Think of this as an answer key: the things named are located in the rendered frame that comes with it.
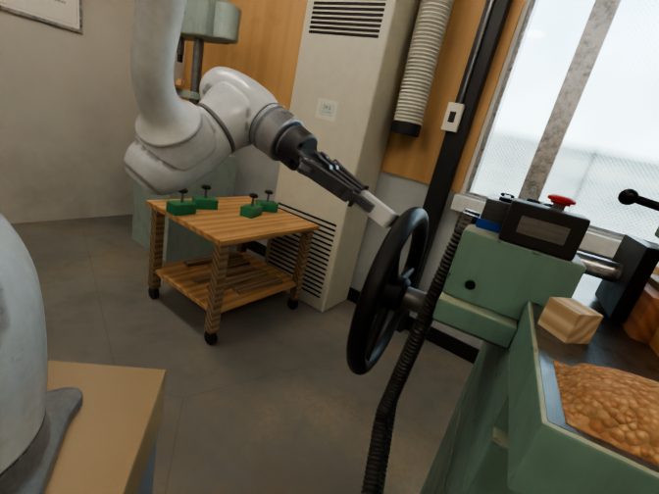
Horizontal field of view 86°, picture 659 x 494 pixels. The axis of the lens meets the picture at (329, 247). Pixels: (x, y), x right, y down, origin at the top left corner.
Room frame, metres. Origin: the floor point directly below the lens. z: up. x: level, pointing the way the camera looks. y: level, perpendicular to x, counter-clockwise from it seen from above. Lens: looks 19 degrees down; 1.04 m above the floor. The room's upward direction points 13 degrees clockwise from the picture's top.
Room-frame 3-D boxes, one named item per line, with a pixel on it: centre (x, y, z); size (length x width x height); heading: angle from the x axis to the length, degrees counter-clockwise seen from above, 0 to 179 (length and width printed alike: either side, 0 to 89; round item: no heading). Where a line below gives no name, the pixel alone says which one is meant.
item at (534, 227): (0.47, -0.24, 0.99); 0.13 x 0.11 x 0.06; 157
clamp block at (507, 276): (0.47, -0.25, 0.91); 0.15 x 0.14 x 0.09; 157
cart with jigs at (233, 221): (1.73, 0.49, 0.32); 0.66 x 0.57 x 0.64; 148
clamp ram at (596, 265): (0.44, -0.33, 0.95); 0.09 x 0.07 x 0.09; 157
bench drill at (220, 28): (2.37, 1.05, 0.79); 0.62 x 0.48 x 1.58; 58
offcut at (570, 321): (0.32, -0.25, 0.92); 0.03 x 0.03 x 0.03; 20
